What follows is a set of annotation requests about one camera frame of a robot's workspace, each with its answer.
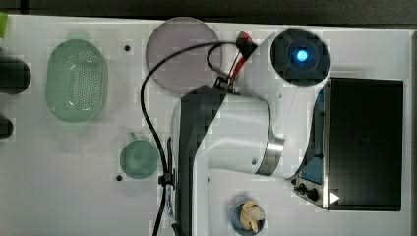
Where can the black toaster oven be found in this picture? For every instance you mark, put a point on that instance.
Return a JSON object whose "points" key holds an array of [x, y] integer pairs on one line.
{"points": [[354, 155]]}

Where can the red ketchup sachet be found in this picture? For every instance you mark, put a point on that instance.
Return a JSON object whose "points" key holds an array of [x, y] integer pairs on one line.
{"points": [[237, 69]]}

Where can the black cylinder upper left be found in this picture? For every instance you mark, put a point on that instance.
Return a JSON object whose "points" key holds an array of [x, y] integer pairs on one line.
{"points": [[14, 75]]}

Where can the green cup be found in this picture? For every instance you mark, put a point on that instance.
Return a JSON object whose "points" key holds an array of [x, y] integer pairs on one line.
{"points": [[138, 158]]}

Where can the blue bowl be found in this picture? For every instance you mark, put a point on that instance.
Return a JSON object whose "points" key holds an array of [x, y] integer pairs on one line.
{"points": [[237, 226]]}

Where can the black connector with cable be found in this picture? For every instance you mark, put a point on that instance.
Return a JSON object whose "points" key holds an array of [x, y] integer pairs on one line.
{"points": [[246, 47]]}

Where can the green object at edge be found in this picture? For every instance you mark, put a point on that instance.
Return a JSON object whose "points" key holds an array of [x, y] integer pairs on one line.
{"points": [[3, 24]]}

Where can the purple round plate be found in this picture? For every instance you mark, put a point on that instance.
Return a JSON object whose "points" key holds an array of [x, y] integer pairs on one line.
{"points": [[188, 70]]}

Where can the black cylinder lower left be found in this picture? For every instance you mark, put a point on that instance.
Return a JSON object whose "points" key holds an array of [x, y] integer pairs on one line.
{"points": [[6, 128]]}

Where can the green perforated colander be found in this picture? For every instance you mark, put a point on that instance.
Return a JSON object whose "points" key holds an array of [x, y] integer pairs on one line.
{"points": [[77, 80]]}

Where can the black cylinder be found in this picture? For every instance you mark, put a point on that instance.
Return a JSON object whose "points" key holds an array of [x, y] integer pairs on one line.
{"points": [[14, 75], [6, 128]]}

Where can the red strawberry toy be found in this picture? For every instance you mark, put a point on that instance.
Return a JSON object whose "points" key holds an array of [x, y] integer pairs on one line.
{"points": [[243, 35]]}

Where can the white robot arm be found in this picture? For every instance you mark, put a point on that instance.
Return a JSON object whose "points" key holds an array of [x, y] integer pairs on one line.
{"points": [[261, 124]]}

